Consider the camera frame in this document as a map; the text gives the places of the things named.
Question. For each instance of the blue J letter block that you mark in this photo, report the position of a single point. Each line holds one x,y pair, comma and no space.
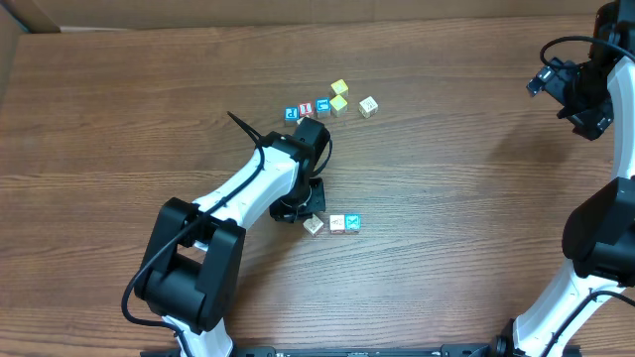
322,107

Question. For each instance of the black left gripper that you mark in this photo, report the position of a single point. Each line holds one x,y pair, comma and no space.
302,208

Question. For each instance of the yellow block far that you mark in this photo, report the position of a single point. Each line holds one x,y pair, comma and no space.
339,88

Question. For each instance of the blue P letter block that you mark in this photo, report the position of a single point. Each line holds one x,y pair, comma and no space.
291,115

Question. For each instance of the yellow block near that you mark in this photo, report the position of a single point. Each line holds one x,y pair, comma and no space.
338,105

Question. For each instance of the wooden block red side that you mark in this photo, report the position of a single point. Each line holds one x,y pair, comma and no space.
337,224

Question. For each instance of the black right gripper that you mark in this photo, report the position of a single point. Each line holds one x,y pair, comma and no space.
590,121

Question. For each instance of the wooden block yellow side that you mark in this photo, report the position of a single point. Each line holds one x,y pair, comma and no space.
368,107

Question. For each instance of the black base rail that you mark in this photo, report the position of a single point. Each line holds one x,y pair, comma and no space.
448,350

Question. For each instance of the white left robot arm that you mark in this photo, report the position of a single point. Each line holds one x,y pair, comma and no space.
189,271

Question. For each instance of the red I letter block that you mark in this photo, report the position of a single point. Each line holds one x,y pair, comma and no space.
306,109

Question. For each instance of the blue X letter block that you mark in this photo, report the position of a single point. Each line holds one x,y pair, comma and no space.
352,223

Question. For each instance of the brown cardboard wall panel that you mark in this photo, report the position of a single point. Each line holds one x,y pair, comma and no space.
52,15

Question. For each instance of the wooden O block green side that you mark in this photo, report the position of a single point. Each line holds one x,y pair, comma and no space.
314,225

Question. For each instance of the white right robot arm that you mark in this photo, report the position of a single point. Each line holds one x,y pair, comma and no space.
598,238

